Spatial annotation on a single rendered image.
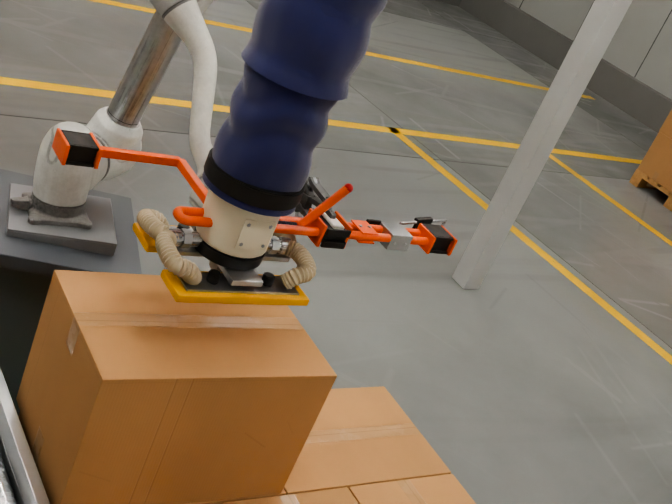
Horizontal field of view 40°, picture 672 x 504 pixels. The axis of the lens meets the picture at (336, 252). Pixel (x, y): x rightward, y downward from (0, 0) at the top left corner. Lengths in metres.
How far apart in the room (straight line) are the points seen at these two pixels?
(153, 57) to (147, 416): 1.11
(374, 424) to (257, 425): 0.71
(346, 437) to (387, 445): 0.14
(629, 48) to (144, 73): 10.36
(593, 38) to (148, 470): 3.45
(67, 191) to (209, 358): 0.82
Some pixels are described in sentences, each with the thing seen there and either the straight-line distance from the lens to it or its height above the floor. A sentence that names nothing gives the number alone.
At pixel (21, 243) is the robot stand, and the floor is 0.75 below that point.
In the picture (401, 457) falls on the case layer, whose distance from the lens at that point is 2.85.
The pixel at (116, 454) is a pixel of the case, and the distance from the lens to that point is 2.17.
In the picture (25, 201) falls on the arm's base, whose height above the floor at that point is 0.80.
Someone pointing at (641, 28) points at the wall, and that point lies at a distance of 12.69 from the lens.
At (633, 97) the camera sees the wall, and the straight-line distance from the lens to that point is 12.41.
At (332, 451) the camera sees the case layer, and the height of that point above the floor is 0.54.
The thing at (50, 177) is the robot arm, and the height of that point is 0.91.
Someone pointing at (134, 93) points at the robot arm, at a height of 1.17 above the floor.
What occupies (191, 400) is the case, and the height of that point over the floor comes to 0.88.
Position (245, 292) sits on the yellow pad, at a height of 1.13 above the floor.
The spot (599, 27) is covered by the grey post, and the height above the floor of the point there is 1.60.
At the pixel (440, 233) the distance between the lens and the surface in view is 2.47.
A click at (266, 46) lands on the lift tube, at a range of 1.91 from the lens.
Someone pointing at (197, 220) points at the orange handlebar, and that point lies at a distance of 2.04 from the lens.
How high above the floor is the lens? 2.15
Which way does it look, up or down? 25 degrees down
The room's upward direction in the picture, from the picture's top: 24 degrees clockwise
